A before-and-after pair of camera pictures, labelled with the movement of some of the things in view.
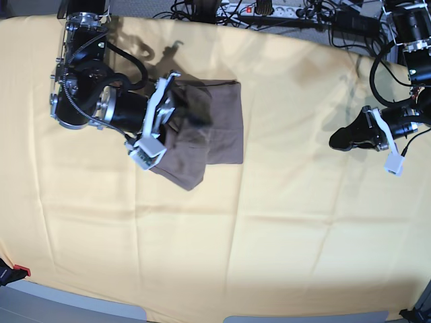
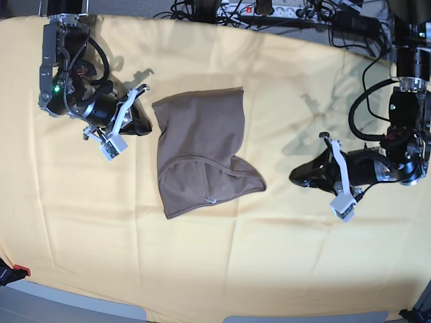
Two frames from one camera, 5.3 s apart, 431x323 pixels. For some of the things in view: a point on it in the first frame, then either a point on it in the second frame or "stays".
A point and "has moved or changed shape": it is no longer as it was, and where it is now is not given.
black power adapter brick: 355,24 stays
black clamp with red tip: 8,275 stays
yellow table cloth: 298,227 stays
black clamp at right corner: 415,315 stays
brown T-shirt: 190,147 has moved or changed shape
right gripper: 375,128 -> 333,171
